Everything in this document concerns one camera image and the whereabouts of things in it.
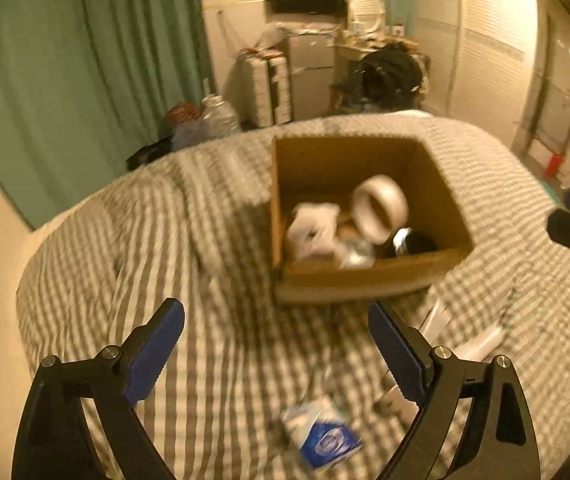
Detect clear water jug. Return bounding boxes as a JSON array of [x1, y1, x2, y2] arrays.
[[200, 94, 242, 137]]

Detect black round object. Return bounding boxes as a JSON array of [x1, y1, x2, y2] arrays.
[[391, 227, 438, 260]]

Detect black bag on chair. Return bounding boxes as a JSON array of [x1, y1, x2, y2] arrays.
[[330, 42, 428, 112]]

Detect white suitcase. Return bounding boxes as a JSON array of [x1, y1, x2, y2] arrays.
[[237, 51, 293, 128]]

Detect clear plastic wrapper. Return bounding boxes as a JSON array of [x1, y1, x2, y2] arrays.
[[337, 237, 383, 269]]

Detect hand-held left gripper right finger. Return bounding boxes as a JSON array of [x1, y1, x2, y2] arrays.
[[367, 301, 541, 480]]

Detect grey checkered blanket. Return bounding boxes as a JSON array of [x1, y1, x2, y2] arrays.
[[16, 110, 570, 480]]

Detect small grey refrigerator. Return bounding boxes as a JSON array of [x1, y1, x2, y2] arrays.
[[285, 31, 337, 121]]

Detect white tube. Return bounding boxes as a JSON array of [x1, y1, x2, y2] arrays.
[[454, 325, 503, 361]]

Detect white louvered wardrobe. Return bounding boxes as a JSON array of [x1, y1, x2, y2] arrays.
[[412, 0, 538, 153]]

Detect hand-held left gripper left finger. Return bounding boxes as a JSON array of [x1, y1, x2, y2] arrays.
[[11, 297, 186, 480]]

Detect wooden desk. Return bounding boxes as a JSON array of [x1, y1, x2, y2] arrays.
[[334, 35, 418, 111]]

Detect white electric fan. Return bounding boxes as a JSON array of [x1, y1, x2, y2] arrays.
[[348, 0, 387, 36]]

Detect white tape roll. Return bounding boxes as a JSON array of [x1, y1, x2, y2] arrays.
[[350, 174, 410, 247]]

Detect blue and white packet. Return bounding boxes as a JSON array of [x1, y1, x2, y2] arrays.
[[280, 396, 364, 472]]

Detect red patterned bag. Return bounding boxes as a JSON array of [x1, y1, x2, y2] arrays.
[[165, 101, 205, 133]]

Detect brown cardboard box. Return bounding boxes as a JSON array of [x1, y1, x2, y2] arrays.
[[270, 135, 475, 306]]

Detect green curtain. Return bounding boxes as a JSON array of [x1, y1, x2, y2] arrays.
[[0, 0, 216, 232]]

